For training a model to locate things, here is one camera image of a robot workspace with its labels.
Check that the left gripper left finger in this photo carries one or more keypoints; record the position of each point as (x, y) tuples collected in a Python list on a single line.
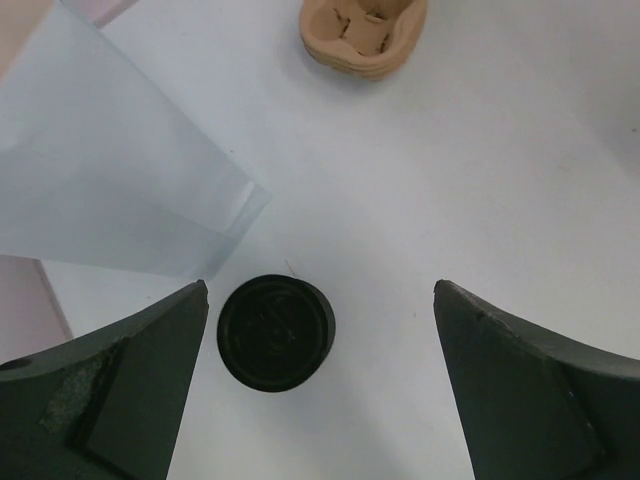
[(108, 404)]

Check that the stacked brown pulp carriers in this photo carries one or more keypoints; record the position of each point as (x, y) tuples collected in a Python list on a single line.
[(368, 39)]

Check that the light blue paper bag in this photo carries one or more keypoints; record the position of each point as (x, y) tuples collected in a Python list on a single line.
[(98, 166)]

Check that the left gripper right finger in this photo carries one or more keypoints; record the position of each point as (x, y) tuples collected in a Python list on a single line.
[(535, 404)]

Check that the stack of black lids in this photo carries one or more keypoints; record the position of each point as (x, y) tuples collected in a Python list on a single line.
[(274, 332)]

